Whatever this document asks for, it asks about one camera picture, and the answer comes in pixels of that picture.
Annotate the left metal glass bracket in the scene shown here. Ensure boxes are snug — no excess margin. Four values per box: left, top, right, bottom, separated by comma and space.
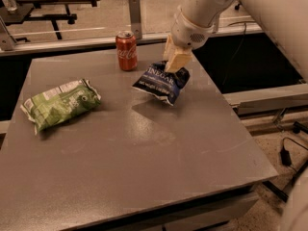
0, 16, 16, 51

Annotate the blue chip bag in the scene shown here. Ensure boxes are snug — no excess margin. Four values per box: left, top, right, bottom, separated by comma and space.
133, 61, 190, 106

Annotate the red coke can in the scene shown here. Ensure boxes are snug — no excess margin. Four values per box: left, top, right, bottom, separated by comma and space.
115, 31, 138, 71

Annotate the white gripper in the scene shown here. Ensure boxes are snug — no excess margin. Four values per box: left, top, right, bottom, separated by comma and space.
163, 6, 221, 73

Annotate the metal glass bracket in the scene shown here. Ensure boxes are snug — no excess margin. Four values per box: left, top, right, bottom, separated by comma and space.
128, 0, 142, 39
0, 16, 16, 51

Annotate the green chip bag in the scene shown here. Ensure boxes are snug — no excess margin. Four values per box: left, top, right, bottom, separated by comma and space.
20, 79, 101, 133

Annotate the black power adapter cable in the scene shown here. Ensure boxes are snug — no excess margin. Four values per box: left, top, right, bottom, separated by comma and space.
279, 137, 308, 178

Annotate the black bench table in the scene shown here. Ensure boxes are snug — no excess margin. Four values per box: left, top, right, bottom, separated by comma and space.
0, 0, 100, 39

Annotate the middle metal glass bracket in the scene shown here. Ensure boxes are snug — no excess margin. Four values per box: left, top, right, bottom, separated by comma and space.
128, 0, 142, 39

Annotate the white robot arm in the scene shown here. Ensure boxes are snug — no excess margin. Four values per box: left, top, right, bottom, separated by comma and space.
164, 0, 308, 79

